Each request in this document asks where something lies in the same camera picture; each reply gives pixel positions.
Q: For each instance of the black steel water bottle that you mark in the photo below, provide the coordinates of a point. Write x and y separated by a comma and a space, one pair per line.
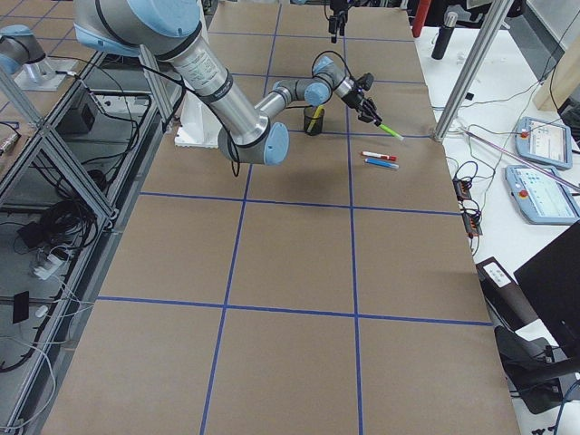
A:
444, 35

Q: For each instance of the teach pendant tablet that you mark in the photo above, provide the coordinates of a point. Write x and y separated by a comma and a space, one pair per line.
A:
545, 142
541, 199

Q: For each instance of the red marker pen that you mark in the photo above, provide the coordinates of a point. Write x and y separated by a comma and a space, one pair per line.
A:
379, 156

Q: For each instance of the far teach pendant tablet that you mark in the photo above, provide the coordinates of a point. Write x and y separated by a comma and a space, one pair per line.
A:
545, 142

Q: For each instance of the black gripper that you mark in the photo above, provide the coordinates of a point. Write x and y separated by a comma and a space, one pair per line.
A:
356, 100
335, 19

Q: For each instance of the black phone on shelf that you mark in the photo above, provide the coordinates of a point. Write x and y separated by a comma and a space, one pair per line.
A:
21, 306

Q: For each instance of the long metal reacher rod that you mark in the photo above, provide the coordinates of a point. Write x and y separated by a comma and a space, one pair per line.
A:
515, 157

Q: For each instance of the aluminium frame post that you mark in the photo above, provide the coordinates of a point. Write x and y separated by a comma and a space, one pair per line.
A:
485, 38

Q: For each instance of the black monitor screen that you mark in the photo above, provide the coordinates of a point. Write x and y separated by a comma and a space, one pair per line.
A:
550, 283

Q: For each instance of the black box on shelf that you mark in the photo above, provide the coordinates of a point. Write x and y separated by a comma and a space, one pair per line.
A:
81, 115

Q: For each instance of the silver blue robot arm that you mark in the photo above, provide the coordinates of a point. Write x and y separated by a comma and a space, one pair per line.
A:
172, 32

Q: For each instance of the blue marker pen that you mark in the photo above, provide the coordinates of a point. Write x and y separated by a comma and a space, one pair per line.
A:
382, 163

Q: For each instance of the white power strip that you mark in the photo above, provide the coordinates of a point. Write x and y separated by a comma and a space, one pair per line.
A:
48, 267

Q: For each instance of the black mesh pen cup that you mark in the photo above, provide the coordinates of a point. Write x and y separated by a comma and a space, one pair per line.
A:
308, 113

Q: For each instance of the black orange adapter board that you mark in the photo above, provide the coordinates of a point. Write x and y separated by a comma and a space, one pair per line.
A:
462, 188
471, 225

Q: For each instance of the green marker pen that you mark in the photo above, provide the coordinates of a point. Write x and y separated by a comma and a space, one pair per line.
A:
391, 131

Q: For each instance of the red cylinder bottle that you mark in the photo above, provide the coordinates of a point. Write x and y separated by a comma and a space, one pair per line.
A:
422, 10

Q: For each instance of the aluminium extrusion side frame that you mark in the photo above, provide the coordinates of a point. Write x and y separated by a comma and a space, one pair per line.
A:
68, 195

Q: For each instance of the yellow marker pen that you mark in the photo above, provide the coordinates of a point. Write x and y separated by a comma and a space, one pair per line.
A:
315, 118

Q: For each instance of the near teach pendant tablet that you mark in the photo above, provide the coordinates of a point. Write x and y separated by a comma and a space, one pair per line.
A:
541, 199

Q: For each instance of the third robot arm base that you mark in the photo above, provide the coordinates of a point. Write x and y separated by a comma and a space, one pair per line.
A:
23, 56

